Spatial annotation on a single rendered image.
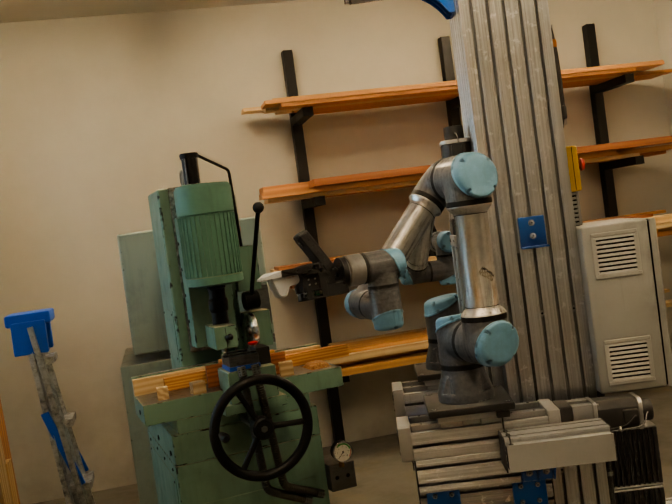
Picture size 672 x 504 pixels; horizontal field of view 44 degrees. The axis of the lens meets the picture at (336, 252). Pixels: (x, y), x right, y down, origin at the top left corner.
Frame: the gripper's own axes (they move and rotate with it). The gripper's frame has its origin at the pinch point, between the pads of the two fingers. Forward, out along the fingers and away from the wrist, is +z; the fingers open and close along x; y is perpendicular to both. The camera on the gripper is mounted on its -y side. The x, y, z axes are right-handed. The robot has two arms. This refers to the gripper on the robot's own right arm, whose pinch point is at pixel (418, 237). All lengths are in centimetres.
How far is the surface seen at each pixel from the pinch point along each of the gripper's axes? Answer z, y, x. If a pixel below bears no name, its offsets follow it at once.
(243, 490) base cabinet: -75, 52, -94
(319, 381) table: -71, 29, -64
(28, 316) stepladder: 2, -12, -150
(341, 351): -53, 25, -52
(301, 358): -55, 23, -65
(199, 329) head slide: -51, 5, -93
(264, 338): -41, 15, -73
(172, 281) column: -42, -11, -97
